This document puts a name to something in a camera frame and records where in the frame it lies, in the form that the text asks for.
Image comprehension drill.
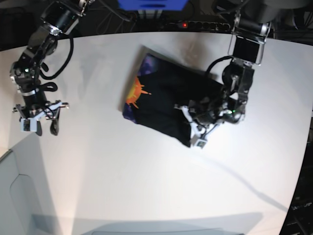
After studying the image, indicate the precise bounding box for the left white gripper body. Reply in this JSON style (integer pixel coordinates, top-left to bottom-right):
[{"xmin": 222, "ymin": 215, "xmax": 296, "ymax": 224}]
[{"xmin": 174, "ymin": 100, "xmax": 220, "ymax": 149}]

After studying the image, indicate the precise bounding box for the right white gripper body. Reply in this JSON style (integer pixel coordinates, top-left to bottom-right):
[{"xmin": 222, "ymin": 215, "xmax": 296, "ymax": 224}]
[{"xmin": 12, "ymin": 100, "xmax": 69, "ymax": 132}]

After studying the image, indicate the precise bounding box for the black T-shirt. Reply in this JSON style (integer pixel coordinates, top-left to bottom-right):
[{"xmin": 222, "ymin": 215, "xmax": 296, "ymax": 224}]
[{"xmin": 122, "ymin": 53, "xmax": 222, "ymax": 147}]

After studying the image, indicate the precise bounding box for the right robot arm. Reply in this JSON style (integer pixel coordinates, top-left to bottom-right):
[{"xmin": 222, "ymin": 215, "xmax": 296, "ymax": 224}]
[{"xmin": 10, "ymin": 0, "xmax": 93, "ymax": 136}]

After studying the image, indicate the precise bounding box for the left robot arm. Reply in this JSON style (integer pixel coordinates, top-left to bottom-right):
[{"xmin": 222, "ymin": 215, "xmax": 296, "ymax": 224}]
[{"xmin": 175, "ymin": 0, "xmax": 280, "ymax": 148}]

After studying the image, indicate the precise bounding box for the black power strip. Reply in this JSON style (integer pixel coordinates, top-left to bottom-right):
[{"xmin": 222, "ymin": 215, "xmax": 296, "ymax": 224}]
[{"xmin": 164, "ymin": 21, "xmax": 231, "ymax": 33}]

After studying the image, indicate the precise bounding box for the blue box overhead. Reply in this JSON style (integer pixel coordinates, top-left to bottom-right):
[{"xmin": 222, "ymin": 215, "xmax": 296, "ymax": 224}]
[{"xmin": 118, "ymin": 0, "xmax": 188, "ymax": 11}]

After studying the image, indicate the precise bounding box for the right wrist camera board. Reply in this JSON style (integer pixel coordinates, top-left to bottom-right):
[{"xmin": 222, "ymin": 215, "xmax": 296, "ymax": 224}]
[{"xmin": 21, "ymin": 119, "xmax": 30, "ymax": 132}]

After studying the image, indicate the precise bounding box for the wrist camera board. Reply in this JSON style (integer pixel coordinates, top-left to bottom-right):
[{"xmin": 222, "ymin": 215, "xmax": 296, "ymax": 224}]
[
  {"xmin": 21, "ymin": 119, "xmax": 30, "ymax": 132},
  {"xmin": 195, "ymin": 139, "xmax": 207, "ymax": 149}
]

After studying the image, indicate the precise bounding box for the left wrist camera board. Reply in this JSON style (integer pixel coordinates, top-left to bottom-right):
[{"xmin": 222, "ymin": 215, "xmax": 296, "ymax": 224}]
[{"xmin": 195, "ymin": 139, "xmax": 207, "ymax": 149}]

